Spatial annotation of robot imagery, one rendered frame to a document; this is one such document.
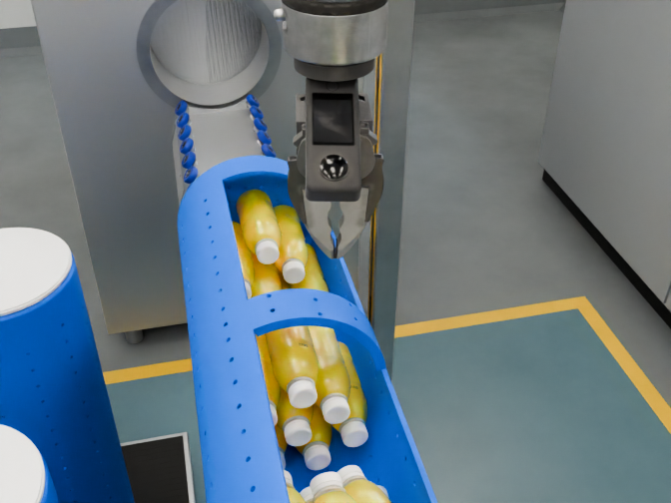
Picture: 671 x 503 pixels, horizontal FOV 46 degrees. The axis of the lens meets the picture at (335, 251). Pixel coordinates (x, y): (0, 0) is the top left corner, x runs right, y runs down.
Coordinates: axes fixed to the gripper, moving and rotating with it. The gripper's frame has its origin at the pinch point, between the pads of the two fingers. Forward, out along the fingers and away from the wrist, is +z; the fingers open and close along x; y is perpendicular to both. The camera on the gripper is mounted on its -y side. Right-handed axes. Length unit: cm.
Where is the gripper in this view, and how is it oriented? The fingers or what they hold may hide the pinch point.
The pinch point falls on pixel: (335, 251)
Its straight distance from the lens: 78.4
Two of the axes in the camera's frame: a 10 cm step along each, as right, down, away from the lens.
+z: 0.0, 8.2, 5.8
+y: -0.5, -5.8, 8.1
